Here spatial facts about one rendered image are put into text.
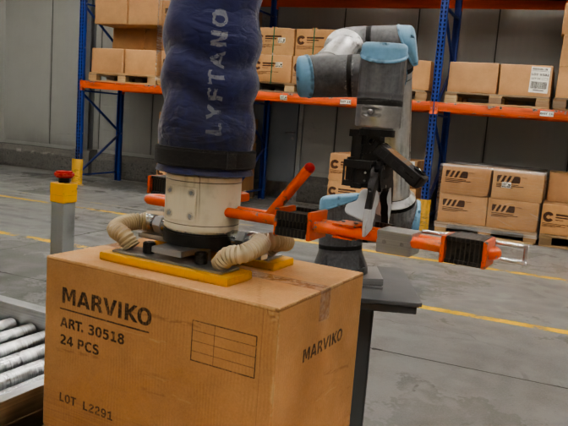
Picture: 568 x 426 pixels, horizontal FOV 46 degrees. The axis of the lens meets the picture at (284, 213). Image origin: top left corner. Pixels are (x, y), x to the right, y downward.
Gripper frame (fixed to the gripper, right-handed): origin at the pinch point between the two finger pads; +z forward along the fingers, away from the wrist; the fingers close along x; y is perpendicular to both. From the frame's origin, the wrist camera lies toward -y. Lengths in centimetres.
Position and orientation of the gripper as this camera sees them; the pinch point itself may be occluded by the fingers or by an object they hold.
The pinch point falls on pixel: (377, 231)
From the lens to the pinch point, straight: 135.9
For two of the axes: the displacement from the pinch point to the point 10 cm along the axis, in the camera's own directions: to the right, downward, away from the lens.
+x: -4.7, 0.9, -8.8
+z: -0.8, 9.9, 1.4
